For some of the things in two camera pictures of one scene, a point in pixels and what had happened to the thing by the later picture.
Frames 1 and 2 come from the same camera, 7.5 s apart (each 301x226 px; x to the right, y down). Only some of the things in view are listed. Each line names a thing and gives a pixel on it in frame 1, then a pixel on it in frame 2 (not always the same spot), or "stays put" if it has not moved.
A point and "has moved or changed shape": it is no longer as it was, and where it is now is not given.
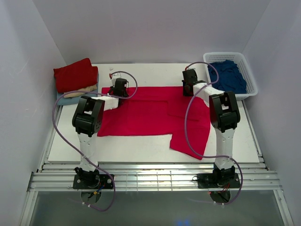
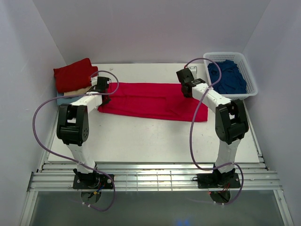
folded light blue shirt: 64,101 stays put
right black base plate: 218,180 stays put
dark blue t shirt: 231,79 stays put
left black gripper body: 119,93 to 106,100
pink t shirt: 157,110 has moved or changed shape
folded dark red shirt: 77,75 stays put
